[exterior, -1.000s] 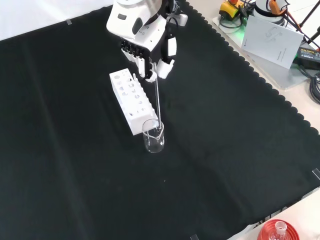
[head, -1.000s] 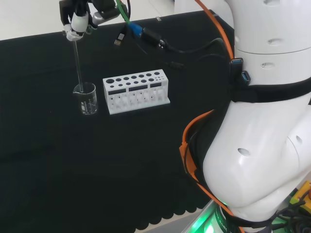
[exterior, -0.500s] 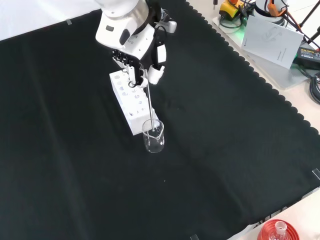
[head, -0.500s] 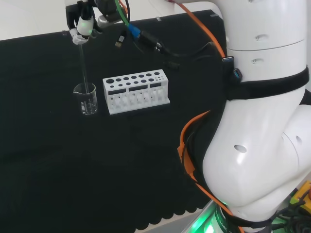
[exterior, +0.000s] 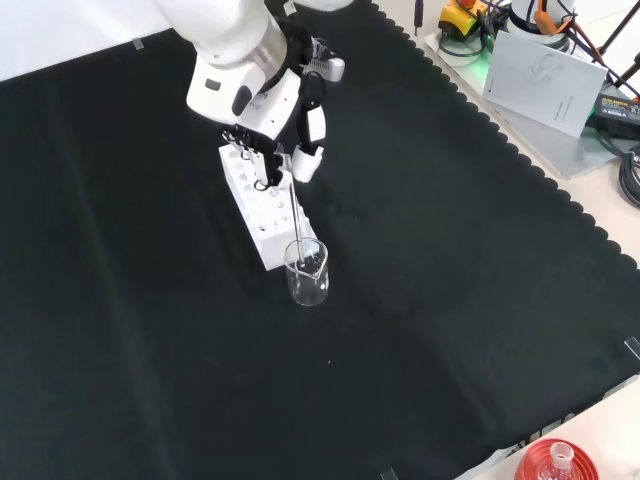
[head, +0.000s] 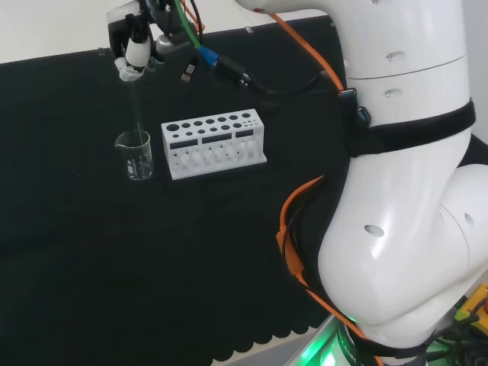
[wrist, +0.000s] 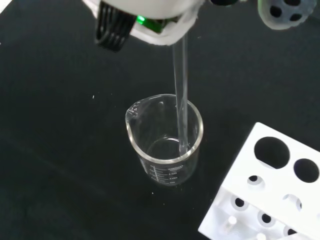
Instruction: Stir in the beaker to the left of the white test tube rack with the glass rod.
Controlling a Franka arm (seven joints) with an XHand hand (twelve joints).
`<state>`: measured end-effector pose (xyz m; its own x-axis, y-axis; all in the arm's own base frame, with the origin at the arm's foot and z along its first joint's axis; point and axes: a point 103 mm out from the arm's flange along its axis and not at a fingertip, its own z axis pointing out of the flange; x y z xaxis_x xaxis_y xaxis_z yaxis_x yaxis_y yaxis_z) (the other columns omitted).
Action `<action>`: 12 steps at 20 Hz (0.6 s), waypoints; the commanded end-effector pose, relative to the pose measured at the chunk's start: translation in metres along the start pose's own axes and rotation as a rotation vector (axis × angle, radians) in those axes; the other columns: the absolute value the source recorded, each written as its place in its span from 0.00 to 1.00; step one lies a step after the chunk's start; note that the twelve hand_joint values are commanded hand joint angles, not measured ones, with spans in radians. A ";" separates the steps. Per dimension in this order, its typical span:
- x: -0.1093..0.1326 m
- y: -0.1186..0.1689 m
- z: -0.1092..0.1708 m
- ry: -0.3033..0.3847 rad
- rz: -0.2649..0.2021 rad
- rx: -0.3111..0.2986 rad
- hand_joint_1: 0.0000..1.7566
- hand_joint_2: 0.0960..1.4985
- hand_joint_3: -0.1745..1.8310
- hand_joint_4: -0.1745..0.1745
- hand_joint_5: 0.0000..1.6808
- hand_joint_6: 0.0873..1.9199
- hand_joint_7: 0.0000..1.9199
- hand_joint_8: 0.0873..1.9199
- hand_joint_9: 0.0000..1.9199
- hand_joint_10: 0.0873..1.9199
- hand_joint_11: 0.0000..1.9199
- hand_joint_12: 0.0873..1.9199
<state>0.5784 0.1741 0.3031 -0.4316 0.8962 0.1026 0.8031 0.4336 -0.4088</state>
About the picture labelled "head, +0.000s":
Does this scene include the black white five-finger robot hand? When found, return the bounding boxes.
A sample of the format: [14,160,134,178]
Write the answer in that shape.
[107,0,166,82]

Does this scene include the clear glass rod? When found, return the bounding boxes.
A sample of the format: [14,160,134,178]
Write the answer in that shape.
[130,75,148,146]

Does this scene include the clear glass beaker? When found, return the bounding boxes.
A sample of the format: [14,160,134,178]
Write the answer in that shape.
[114,129,155,182]

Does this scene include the white test tube rack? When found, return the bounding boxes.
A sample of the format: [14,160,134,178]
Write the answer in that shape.
[160,108,268,181]

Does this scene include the black loose usb plug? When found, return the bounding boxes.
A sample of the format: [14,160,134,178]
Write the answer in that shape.
[179,55,200,84]

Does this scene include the black scalloped cloth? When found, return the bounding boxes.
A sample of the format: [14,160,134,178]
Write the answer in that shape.
[0,14,488,366]

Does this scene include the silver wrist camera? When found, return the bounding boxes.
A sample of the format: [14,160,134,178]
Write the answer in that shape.
[155,33,191,59]

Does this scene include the green cable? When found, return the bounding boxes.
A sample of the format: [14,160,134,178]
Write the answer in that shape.
[172,0,204,50]

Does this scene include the black cable with blue plug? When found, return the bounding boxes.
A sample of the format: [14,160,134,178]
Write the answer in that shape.
[197,44,346,104]

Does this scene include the orange cable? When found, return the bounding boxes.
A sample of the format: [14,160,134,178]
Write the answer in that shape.
[268,12,385,366]

